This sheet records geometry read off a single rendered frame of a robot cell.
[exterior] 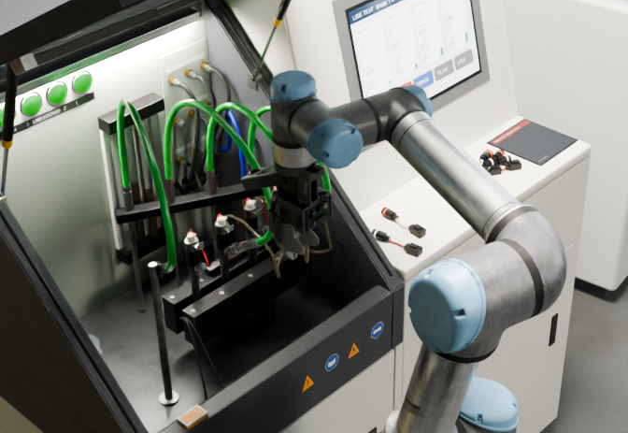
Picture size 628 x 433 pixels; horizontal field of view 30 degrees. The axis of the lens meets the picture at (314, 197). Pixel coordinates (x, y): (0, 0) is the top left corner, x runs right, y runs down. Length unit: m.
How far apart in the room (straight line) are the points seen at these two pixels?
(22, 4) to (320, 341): 0.90
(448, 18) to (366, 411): 0.92
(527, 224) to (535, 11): 2.01
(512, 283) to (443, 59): 1.27
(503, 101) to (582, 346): 1.13
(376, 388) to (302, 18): 0.81
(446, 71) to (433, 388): 1.22
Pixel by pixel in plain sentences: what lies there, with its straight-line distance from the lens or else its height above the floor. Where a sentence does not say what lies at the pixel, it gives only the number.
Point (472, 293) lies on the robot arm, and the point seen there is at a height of 1.51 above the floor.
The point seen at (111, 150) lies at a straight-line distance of 2.46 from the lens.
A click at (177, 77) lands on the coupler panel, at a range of 2.53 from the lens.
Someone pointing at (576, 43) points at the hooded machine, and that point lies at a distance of 3.59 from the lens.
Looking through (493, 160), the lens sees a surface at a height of 1.01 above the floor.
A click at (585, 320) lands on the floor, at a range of 3.94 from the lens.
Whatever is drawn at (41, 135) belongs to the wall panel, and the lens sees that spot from 2.37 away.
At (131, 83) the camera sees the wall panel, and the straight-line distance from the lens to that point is 2.46.
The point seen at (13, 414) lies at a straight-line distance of 2.54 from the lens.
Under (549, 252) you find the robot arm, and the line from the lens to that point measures 1.62.
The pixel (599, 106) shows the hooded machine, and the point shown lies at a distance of 3.64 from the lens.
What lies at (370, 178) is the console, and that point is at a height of 1.04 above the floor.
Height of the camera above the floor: 2.46
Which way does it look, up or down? 34 degrees down
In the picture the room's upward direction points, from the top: 1 degrees counter-clockwise
